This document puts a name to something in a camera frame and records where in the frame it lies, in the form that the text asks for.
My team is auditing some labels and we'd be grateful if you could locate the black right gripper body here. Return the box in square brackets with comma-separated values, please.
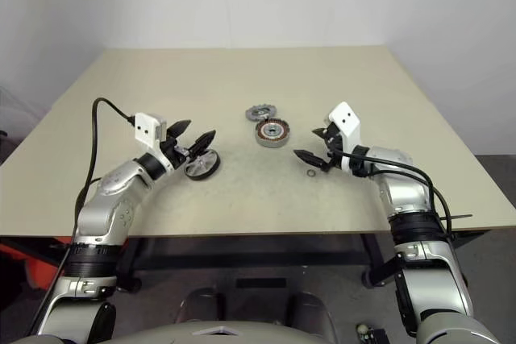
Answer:
[321, 120, 344, 172]

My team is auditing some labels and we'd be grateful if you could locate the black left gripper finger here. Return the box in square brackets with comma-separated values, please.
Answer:
[189, 129, 218, 156]
[166, 118, 193, 140]

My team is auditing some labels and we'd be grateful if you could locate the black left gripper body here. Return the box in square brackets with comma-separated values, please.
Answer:
[160, 134, 194, 168]

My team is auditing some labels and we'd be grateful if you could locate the silver spoked rotor wheel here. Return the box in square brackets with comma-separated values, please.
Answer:
[183, 149, 223, 181]

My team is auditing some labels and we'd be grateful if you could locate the copper wound motor stator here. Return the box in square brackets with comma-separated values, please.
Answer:
[254, 118, 289, 147]

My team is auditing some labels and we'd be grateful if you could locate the grey toothed gear plate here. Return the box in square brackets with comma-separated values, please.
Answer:
[244, 105, 278, 122]

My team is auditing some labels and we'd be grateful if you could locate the black zip tie tail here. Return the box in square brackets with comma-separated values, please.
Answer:
[437, 213, 473, 224]

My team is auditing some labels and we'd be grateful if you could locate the dark rounded shape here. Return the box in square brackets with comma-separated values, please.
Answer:
[288, 291, 335, 325]
[179, 287, 227, 323]

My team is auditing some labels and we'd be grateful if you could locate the orange object under table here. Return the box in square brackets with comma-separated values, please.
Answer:
[0, 238, 61, 289]

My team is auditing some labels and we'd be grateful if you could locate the grey robot torso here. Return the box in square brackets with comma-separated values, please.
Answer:
[23, 311, 339, 344]

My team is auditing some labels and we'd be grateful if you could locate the small green black device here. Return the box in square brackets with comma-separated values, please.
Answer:
[356, 322, 388, 344]

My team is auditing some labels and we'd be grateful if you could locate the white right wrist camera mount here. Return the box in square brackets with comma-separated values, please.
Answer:
[324, 101, 362, 172]

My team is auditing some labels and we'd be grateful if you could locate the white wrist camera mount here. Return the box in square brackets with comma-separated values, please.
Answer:
[134, 112, 181, 172]
[324, 101, 362, 172]

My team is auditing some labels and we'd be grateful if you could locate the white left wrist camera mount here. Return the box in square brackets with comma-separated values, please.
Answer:
[134, 112, 181, 172]

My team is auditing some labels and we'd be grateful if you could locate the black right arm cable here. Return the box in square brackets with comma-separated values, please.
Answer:
[328, 149, 455, 240]

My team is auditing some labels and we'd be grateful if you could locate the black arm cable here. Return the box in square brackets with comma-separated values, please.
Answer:
[328, 149, 455, 240]
[35, 97, 137, 333]

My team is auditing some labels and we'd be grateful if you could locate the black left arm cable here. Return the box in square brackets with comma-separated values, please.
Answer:
[35, 97, 137, 333]

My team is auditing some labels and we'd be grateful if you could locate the black metal table frame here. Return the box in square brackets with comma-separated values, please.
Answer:
[0, 230, 516, 291]

